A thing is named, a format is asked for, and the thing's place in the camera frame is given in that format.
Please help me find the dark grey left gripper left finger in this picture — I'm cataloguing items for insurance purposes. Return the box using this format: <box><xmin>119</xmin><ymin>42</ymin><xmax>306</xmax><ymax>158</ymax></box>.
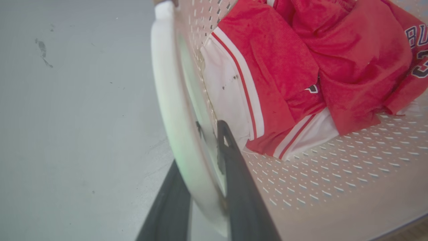
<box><xmin>135</xmin><ymin>160</ymin><xmax>192</xmax><ymax>241</ymax></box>

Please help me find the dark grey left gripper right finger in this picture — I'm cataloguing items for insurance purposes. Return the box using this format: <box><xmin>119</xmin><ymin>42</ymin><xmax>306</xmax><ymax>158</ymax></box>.
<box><xmin>217</xmin><ymin>120</ymin><xmax>282</xmax><ymax>241</ymax></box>

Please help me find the white perforated plastic laundry basket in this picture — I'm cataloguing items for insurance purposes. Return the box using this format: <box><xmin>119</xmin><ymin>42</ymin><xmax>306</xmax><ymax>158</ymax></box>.
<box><xmin>150</xmin><ymin>0</ymin><xmax>428</xmax><ymax>241</ymax></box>

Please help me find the red and white sports jersey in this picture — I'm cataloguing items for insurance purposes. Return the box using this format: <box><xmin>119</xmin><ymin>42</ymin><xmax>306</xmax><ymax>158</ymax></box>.
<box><xmin>200</xmin><ymin>0</ymin><xmax>428</xmax><ymax>161</ymax></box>

